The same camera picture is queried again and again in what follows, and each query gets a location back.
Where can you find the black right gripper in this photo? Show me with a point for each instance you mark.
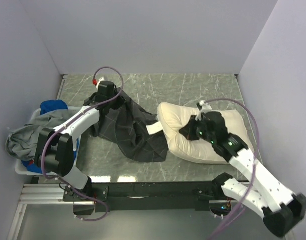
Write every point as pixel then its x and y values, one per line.
pixel 187 130

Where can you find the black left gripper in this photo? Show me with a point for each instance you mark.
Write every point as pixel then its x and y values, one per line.
pixel 122 100

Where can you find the dark grey checked pillowcase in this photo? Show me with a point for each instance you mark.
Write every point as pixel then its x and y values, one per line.
pixel 126 127

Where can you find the cream white pillow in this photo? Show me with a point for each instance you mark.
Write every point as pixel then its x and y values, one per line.
pixel 173 118

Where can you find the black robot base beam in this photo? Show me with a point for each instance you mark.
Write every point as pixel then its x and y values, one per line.
pixel 134 196

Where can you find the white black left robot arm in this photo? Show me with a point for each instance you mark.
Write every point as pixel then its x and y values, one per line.
pixel 55 147

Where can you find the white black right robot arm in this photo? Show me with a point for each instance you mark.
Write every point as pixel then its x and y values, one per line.
pixel 279 208

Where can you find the white pillowcase label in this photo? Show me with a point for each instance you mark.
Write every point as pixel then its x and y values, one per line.
pixel 154 128

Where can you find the blue garment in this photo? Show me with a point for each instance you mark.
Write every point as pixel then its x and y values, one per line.
pixel 48 106

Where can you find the grey button shirt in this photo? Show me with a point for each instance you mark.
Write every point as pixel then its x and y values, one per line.
pixel 22 142

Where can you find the white plastic laundry basket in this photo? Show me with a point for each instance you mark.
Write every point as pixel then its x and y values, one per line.
pixel 25 168

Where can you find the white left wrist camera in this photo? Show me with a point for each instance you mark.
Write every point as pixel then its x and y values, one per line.
pixel 96 82

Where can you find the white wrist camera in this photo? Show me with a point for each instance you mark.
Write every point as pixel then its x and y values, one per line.
pixel 203 108
pixel 96 82

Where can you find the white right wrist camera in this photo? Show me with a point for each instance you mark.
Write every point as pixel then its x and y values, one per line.
pixel 203 108

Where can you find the aluminium frame rail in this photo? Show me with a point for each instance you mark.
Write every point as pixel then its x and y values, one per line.
pixel 52 194

